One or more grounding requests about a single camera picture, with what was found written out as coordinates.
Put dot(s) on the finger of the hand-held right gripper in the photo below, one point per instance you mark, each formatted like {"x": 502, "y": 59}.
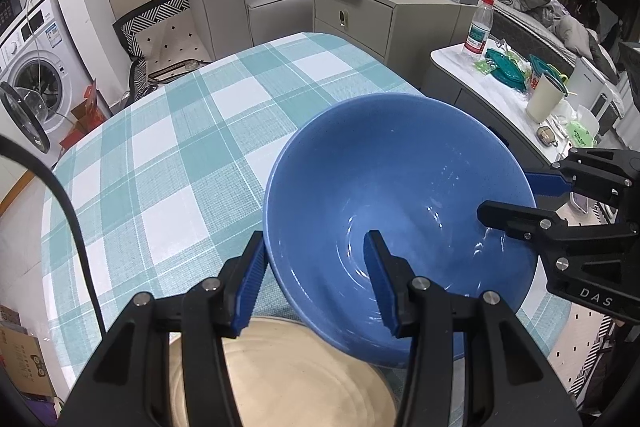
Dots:
{"x": 515, "y": 217}
{"x": 547, "y": 184}

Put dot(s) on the beige side cabinet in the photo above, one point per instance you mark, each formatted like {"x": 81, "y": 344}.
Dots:
{"x": 390, "y": 17}

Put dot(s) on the teal container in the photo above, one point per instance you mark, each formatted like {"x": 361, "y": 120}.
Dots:
{"x": 505, "y": 67}

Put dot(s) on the blue bowl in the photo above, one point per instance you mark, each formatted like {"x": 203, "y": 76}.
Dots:
{"x": 400, "y": 167}

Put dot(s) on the red cardboard box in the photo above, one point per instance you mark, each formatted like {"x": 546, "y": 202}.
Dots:
{"x": 87, "y": 117}

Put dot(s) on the white washing machine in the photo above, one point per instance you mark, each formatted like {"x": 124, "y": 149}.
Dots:
{"x": 45, "y": 42}

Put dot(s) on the cream cup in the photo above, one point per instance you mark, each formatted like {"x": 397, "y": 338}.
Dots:
{"x": 542, "y": 102}

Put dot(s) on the white marble side table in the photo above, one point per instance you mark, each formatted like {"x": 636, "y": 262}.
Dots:
{"x": 460, "y": 67}

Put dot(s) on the brown cardboard box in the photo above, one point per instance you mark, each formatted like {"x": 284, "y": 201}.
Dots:
{"x": 25, "y": 362}

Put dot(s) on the clear water bottle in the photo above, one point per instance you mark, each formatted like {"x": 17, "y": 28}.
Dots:
{"x": 477, "y": 32}

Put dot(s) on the teal white checked tablecloth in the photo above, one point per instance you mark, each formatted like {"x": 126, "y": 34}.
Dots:
{"x": 150, "y": 157}

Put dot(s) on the cream plate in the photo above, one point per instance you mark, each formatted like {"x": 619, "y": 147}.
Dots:
{"x": 300, "y": 382}

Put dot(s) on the white kettle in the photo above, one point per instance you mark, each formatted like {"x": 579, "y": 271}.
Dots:
{"x": 590, "y": 87}

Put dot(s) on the white diamond print mat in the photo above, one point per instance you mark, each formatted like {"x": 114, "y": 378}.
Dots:
{"x": 585, "y": 347}

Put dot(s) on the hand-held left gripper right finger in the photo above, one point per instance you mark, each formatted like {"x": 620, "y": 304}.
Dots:
{"x": 377, "y": 287}

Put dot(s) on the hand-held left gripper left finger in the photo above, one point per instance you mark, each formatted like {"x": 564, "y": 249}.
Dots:
{"x": 250, "y": 287}

